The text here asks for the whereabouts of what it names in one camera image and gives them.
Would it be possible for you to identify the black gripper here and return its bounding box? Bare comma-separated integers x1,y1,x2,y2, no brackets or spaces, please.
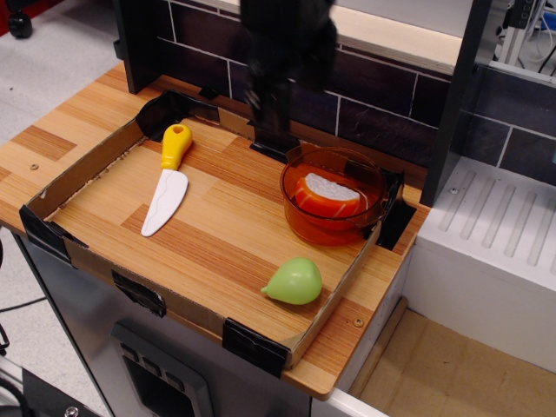
240,0,337,135

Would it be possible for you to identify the orange white toy sushi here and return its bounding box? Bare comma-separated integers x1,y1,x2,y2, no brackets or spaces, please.
294,173,361,218

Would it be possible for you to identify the orange transparent plastic pot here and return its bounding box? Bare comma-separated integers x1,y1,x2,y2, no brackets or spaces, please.
280,143,388,246

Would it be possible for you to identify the yellow white toy knife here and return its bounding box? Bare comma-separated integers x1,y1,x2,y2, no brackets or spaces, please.
141,123,193,237

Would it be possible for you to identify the green toy pear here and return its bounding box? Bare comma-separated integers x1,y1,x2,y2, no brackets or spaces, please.
261,257,322,305

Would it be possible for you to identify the white toy sink drainboard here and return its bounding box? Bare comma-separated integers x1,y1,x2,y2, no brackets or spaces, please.
403,158,555,371

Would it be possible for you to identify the grey toy oven front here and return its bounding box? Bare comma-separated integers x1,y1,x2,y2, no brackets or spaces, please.
17,238,312,416

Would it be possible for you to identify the black vertical post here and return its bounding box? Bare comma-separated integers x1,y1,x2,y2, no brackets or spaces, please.
420,1,492,207

